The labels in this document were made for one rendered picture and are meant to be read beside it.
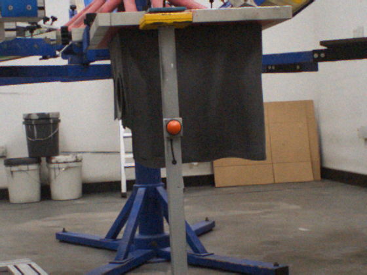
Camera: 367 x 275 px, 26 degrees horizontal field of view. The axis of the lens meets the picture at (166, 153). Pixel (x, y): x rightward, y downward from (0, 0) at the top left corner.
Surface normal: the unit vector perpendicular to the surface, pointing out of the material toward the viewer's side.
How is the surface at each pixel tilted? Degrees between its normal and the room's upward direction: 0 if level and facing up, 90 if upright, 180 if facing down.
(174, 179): 90
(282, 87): 90
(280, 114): 82
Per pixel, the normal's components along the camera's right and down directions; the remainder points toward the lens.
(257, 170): 0.13, -0.21
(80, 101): 0.14, 0.04
